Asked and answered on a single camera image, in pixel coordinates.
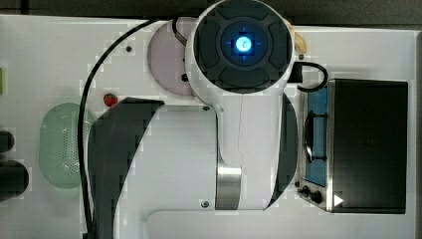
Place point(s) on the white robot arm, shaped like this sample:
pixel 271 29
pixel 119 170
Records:
pixel 238 59

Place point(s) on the dark red strawberry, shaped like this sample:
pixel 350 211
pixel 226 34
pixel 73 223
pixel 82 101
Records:
pixel 110 100

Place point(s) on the peeled banana toy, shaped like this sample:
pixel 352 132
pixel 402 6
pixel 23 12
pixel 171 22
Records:
pixel 299 41

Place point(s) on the silver black toaster oven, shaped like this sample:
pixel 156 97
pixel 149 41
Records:
pixel 354 147

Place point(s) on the green perforated colander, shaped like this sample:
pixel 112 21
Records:
pixel 58 149

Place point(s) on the small black cup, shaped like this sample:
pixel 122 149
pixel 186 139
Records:
pixel 7 141

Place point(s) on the large black pot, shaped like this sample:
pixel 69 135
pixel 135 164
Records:
pixel 14 179

